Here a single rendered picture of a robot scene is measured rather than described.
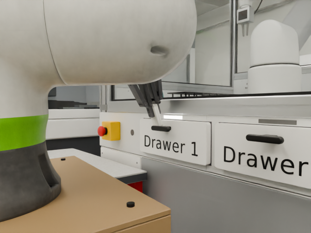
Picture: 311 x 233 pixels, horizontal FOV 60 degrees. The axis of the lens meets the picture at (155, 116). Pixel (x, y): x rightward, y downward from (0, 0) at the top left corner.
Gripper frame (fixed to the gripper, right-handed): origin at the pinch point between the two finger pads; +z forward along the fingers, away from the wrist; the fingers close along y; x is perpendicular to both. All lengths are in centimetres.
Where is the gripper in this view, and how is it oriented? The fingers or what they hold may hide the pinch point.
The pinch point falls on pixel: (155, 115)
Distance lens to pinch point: 79.6
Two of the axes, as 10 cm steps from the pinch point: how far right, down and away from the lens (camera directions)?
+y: -7.3, 3.6, -5.7
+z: 2.7, 9.3, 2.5
